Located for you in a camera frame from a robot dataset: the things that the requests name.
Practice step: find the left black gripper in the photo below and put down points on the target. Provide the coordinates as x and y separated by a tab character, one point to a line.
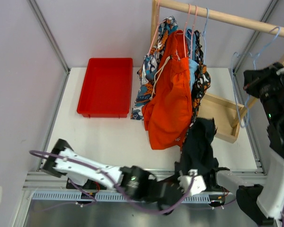
175	177

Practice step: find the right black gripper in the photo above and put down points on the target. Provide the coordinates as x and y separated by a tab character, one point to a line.
252	78

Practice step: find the blue wire hanger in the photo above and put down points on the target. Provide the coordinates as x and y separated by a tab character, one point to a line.
204	35
255	57

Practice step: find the black shorts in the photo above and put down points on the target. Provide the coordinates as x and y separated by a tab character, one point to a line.
197	151

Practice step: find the camouflage orange grey shorts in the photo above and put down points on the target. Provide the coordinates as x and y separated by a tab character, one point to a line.
202	78

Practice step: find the light blue shorts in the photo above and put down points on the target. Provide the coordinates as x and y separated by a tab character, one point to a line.
193	65

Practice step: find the blue orange patterned shorts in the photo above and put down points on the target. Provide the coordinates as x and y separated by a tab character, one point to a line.
147	71

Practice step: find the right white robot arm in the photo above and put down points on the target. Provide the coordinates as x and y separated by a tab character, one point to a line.
263	203

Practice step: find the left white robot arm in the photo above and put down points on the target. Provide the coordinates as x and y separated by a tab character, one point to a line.
134	183

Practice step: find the red plastic bin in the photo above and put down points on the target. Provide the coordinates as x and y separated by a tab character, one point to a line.
107	88

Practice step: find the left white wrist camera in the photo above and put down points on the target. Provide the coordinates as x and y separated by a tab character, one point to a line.
191	183

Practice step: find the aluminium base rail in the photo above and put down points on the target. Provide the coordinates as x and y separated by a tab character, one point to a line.
44	186

